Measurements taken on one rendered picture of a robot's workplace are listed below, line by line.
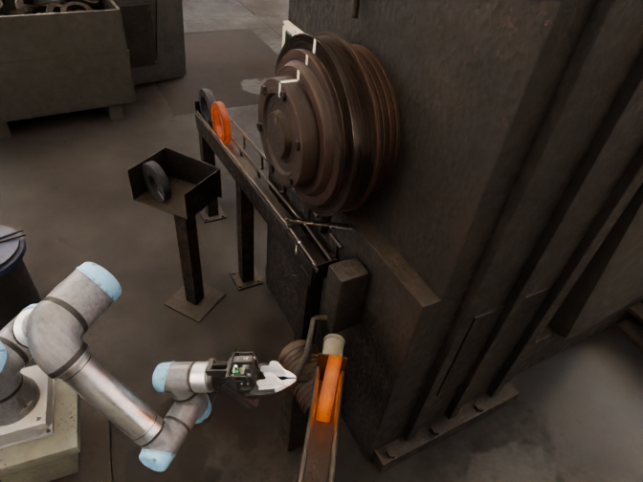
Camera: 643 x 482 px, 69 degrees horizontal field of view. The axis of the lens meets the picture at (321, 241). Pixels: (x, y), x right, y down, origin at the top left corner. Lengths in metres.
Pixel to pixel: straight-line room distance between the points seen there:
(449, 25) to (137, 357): 1.71
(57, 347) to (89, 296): 0.12
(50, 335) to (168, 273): 1.34
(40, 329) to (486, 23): 1.06
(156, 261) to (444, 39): 1.86
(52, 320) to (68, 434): 0.61
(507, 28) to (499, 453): 1.58
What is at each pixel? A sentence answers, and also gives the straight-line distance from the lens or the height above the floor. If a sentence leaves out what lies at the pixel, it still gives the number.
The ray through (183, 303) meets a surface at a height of 0.01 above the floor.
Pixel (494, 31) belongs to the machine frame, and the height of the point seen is 1.48.
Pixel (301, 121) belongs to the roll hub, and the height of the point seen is 1.20.
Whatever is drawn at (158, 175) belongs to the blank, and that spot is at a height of 0.73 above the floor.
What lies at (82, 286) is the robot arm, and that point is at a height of 0.90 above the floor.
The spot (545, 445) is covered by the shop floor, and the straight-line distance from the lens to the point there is 2.17.
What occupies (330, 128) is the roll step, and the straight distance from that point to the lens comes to 1.10.
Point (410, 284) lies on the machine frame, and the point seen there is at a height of 0.87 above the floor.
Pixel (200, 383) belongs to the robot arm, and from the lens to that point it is 1.21.
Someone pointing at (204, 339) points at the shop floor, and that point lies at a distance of 2.14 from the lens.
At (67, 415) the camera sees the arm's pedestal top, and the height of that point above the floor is 0.30.
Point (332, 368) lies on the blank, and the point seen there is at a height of 0.78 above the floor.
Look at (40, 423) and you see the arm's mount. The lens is 1.63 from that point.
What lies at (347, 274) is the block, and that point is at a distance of 1.29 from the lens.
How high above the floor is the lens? 1.71
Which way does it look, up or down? 41 degrees down
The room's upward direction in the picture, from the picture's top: 7 degrees clockwise
